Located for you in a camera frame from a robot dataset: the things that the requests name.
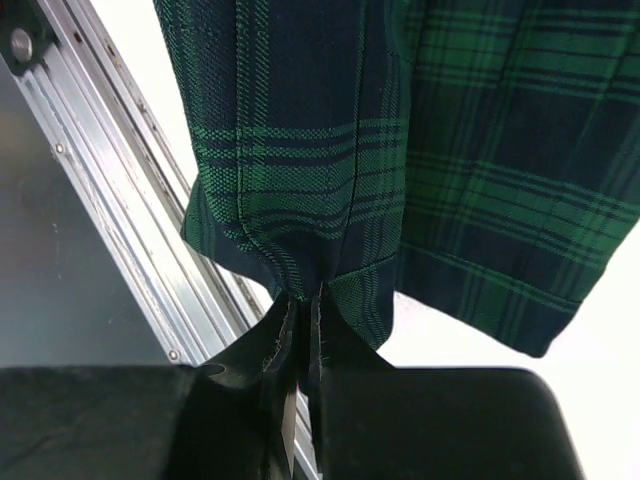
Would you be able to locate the green plaid skirt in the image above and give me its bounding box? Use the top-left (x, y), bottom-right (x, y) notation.
top-left (154, 1), bottom-right (639, 357)

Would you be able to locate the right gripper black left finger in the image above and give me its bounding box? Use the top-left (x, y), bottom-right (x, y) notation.
top-left (1, 295), bottom-right (299, 479)

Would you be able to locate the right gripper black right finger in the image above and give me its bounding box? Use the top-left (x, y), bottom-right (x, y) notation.
top-left (303, 288), bottom-right (583, 480)

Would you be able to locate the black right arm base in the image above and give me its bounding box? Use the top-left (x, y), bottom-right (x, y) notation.
top-left (1, 0), bottom-right (55, 76)

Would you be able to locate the aluminium frame rail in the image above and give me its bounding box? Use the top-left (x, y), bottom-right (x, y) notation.
top-left (1, 1), bottom-right (318, 479)

